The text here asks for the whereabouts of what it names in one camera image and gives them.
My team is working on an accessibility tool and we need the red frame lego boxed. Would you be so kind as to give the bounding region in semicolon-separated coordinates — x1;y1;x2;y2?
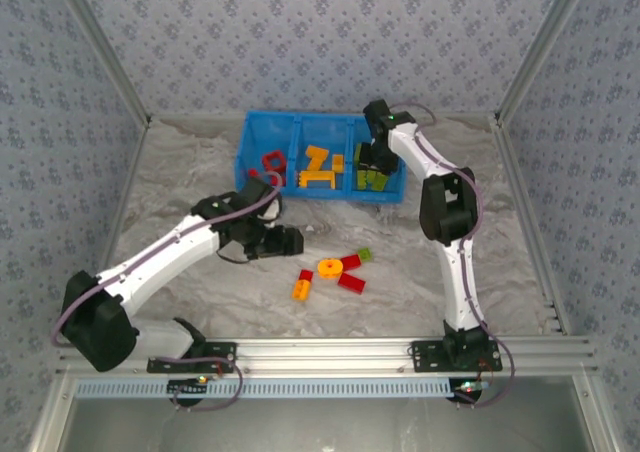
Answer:
261;150;291;176

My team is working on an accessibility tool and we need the blue three-compartment plastic bin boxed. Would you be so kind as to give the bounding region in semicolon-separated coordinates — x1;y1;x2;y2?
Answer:
231;109;408;206

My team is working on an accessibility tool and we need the yellow round lego piece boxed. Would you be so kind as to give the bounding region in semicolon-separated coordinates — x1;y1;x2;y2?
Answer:
317;257;346;280

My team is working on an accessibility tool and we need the small black circuit board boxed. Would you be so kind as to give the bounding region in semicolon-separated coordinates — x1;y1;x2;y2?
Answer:
449;377;494;404
167;375;210;407

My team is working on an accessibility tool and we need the yellow frame lego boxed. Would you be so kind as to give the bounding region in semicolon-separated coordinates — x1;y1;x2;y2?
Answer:
298;169;338;191

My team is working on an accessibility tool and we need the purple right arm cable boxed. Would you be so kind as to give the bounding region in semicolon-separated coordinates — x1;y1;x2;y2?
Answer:
393;101;487;334

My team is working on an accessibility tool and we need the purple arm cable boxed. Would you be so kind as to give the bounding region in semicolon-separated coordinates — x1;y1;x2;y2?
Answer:
393;101;487;334
51;170;285;347

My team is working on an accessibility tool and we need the aluminium side rail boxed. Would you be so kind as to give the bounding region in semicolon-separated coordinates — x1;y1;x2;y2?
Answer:
97;116;151;341
489;115;571;336

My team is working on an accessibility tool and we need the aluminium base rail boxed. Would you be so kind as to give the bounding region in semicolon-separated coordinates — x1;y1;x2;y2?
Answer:
55;336;599;376

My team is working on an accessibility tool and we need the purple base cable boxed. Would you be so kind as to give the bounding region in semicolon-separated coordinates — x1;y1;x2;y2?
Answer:
172;352;245;413
457;334;517;408

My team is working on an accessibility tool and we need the slotted pale cable duct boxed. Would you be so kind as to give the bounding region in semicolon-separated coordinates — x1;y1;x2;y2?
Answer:
74;377;459;399

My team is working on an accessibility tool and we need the aluminium corner post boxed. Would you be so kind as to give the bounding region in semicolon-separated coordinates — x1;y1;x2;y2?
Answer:
493;0;597;126
49;0;152;126

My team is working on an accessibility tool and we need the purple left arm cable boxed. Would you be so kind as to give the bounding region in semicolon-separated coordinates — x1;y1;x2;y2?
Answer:
51;170;285;347

